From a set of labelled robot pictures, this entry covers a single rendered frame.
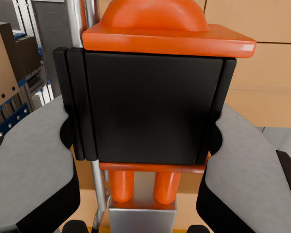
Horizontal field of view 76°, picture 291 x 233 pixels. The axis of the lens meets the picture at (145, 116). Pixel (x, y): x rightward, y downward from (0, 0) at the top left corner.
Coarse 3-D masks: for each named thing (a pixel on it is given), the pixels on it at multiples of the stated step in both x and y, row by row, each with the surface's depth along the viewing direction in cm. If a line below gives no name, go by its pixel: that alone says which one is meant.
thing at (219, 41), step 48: (96, 48) 8; (144, 48) 8; (192, 48) 8; (240, 48) 8; (96, 96) 9; (144, 96) 9; (192, 96) 9; (96, 144) 11; (144, 144) 11; (192, 144) 11
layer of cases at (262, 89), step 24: (216, 0) 65; (240, 0) 65; (264, 0) 65; (288, 0) 65; (240, 24) 69; (264, 24) 69; (288, 24) 69; (264, 48) 73; (288, 48) 73; (240, 72) 79; (264, 72) 79; (288, 72) 79; (240, 96) 85; (264, 96) 85; (288, 96) 85; (264, 120) 92; (288, 120) 92
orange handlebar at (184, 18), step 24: (120, 0) 9; (144, 0) 8; (168, 0) 8; (192, 0) 9; (120, 24) 9; (144, 24) 9; (168, 24) 9; (192, 24) 9; (120, 192) 16; (168, 192) 16
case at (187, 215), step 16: (80, 176) 40; (192, 176) 42; (80, 192) 38; (192, 192) 39; (80, 208) 42; (96, 208) 42; (192, 208) 41; (64, 224) 46; (176, 224) 45; (192, 224) 45
